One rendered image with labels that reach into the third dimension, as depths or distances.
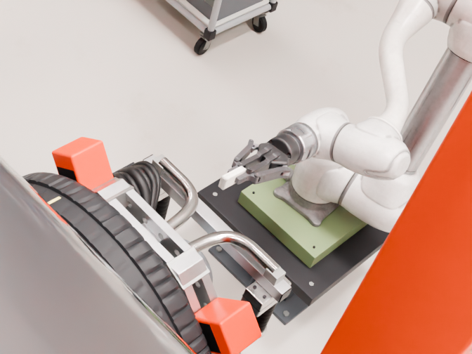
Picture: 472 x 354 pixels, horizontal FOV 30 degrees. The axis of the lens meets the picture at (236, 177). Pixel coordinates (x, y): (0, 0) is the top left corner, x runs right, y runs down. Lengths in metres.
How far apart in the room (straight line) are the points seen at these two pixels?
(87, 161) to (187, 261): 0.27
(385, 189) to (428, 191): 1.50
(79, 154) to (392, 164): 0.75
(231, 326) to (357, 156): 0.67
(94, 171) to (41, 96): 1.75
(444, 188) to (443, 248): 0.08
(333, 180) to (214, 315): 1.13
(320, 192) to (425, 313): 1.52
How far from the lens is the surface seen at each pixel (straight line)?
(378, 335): 1.22
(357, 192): 2.57
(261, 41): 3.83
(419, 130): 2.48
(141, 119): 3.34
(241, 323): 1.51
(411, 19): 2.32
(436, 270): 1.08
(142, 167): 1.78
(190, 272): 1.54
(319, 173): 2.58
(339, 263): 2.71
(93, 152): 1.63
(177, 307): 1.47
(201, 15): 3.63
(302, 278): 2.63
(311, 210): 2.70
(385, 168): 2.01
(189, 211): 1.76
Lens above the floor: 2.36
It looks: 47 degrees down
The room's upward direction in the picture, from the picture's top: 19 degrees clockwise
